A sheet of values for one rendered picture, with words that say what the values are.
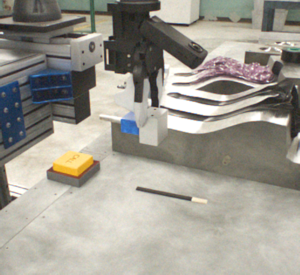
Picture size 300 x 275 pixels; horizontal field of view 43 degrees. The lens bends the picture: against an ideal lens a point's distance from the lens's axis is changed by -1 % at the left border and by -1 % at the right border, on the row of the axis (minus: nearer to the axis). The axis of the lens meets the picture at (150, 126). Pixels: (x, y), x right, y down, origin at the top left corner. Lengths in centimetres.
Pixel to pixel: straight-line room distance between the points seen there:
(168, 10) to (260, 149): 686
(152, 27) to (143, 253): 35
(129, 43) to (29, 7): 64
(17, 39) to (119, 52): 68
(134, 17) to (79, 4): 865
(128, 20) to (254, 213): 40
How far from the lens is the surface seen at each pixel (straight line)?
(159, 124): 68
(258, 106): 81
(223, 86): 113
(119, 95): 67
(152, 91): 71
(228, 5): 817
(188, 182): 79
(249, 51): 161
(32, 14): 124
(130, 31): 66
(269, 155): 78
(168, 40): 62
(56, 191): 78
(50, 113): 128
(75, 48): 116
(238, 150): 79
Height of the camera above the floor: 122
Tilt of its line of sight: 24 degrees down
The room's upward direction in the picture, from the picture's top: straight up
